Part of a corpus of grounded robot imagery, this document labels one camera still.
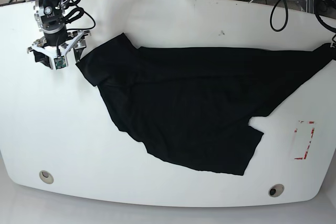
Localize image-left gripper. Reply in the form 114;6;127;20
27;29;91;68

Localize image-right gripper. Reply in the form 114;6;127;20
330;35;336;54

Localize black t-shirt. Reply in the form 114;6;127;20
77;34;335;176

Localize red tape rectangle marking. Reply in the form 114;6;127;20
291;121;316;160

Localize left table grommet hole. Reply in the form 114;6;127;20
39;170;54;185

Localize table grommet hole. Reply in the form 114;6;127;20
268;184;285;198
39;170;54;185

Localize right table grommet hole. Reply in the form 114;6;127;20
268;184;285;198

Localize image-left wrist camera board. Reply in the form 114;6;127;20
54;56;68;70

